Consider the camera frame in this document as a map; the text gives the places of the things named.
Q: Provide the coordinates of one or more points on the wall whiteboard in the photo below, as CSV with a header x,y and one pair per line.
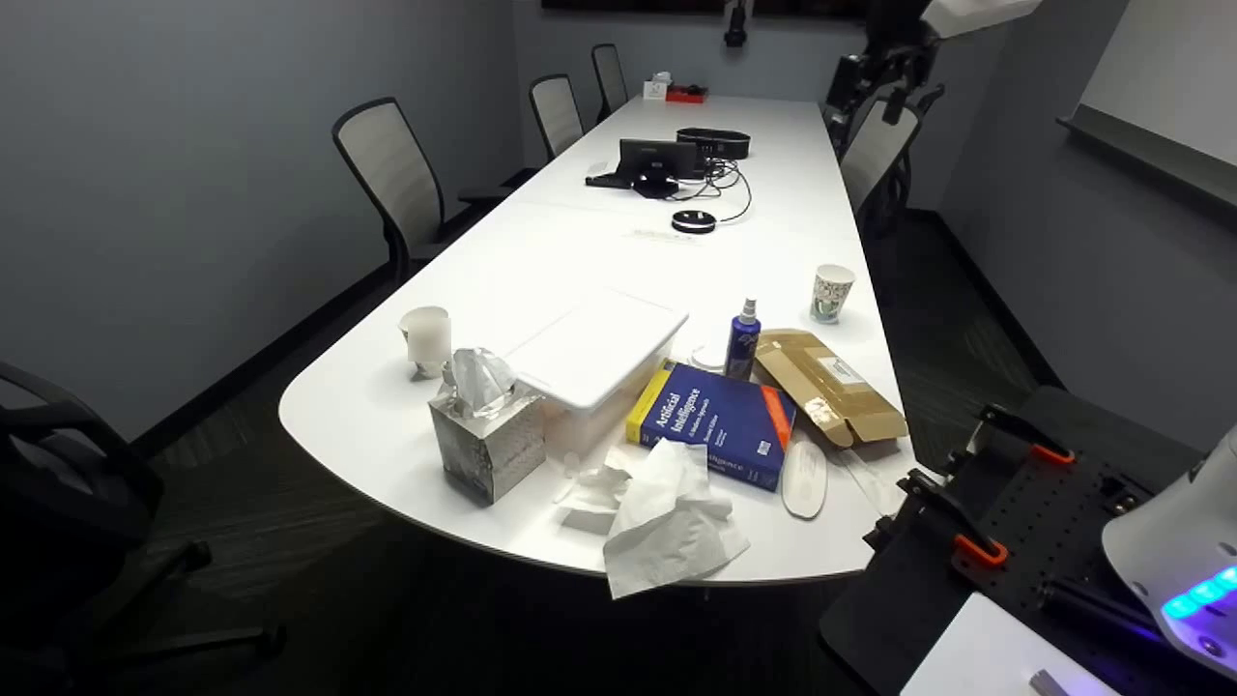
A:
x,y
1161,80

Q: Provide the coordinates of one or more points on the patterned paper cup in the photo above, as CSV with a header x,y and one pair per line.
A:
x,y
833,295
426,342

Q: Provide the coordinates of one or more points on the white box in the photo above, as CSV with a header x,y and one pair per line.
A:
x,y
594,347

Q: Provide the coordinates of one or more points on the light mesh office chair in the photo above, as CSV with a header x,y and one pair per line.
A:
x,y
880,153
556,113
609,73
393,169

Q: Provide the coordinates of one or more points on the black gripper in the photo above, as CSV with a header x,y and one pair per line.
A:
x,y
898,59

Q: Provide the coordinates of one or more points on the grey tissue box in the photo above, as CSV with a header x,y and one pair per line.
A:
x,y
487,445

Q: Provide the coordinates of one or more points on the brown cardboard box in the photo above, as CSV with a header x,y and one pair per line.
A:
x,y
824,388

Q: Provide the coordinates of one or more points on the red small item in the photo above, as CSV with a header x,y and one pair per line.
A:
x,y
686,94

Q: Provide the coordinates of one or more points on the large crumpled white tissue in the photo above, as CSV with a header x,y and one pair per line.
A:
x,y
668,526

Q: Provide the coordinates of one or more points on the white small container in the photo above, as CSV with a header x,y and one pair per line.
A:
x,y
653,85

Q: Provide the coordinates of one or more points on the small folded white tissue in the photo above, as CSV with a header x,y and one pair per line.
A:
x,y
590,499

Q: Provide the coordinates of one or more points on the black office chair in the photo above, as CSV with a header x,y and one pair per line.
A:
x,y
64,514

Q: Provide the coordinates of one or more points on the black orange-tipped clamp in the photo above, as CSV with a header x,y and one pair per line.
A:
x,y
953,525
1019,430

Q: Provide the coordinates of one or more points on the blue and yellow book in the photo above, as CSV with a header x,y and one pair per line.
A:
x,y
716,418

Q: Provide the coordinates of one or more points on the clear plastic lunch box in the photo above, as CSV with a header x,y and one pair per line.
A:
x,y
585,425

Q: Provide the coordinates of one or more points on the blue spray bottle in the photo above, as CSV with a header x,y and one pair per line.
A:
x,y
742,342

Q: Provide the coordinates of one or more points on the white paper sheet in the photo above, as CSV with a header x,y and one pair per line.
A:
x,y
978,650

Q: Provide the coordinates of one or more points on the white robot base blue light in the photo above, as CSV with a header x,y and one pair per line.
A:
x,y
1171,543

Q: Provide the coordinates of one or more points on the black mounting board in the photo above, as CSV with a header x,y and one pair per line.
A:
x,y
1058,514

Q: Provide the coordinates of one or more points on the black round speakerphone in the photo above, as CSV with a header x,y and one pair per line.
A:
x,y
693,220

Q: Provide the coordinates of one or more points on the black rectangular device box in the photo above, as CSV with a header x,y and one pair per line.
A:
x,y
711,142

